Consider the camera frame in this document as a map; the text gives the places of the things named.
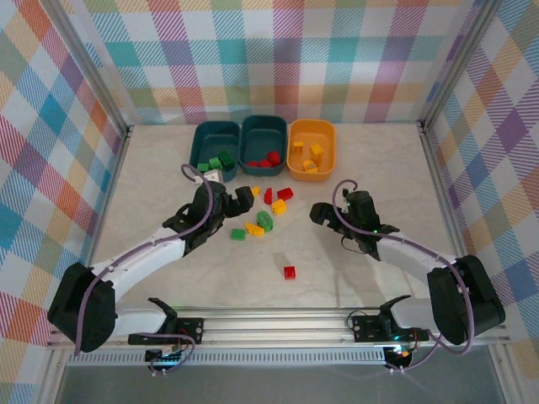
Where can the green round lego grey face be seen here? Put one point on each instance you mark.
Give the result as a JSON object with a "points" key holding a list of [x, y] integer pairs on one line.
{"points": [[265, 220]]}

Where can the red sloped lego brick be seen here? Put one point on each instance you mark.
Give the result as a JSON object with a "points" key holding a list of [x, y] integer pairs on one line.
{"points": [[264, 163]]}

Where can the green sloped lego brick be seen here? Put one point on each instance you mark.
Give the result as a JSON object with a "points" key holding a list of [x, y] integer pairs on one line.
{"points": [[203, 167]]}

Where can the dark green long lego brick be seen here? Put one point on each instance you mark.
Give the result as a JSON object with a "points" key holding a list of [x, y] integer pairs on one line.
{"points": [[226, 157]]}

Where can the teal plastic container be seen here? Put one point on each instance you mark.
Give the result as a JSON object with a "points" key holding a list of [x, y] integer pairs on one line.
{"points": [[210, 143], [261, 134]]}

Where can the yellow plastic container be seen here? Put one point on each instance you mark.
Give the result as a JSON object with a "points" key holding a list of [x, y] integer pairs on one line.
{"points": [[324, 134]]}

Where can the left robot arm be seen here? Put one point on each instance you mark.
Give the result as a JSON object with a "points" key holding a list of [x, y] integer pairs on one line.
{"points": [[139, 256]]}

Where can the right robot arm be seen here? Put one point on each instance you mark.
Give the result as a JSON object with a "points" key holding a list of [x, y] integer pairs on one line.
{"points": [[404, 252]]}

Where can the right electronics board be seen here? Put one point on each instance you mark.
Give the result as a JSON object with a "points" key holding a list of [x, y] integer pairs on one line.
{"points": [[400, 355]]}

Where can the electronics board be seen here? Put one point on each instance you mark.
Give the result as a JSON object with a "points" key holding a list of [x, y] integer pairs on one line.
{"points": [[400, 355], [164, 359]]}

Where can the left electronics board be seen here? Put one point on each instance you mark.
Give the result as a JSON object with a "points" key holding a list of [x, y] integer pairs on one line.
{"points": [[164, 359]]}

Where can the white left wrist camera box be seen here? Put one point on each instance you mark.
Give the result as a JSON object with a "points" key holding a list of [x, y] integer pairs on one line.
{"points": [[214, 176]]}

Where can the aluminium side rail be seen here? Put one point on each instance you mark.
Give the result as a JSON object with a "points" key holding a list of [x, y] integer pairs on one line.
{"points": [[436, 168], [115, 168]]}

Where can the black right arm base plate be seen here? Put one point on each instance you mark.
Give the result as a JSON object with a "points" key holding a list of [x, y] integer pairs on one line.
{"points": [[364, 328]]}

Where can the aluminium mounting rail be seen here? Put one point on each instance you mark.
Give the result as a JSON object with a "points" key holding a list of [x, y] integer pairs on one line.
{"points": [[273, 328]]}

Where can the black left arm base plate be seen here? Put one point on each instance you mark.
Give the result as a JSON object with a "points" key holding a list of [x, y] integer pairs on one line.
{"points": [[193, 326]]}

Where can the aluminium frame post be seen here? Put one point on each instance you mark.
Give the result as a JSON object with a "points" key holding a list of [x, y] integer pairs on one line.
{"points": [[92, 63], [455, 63]]}

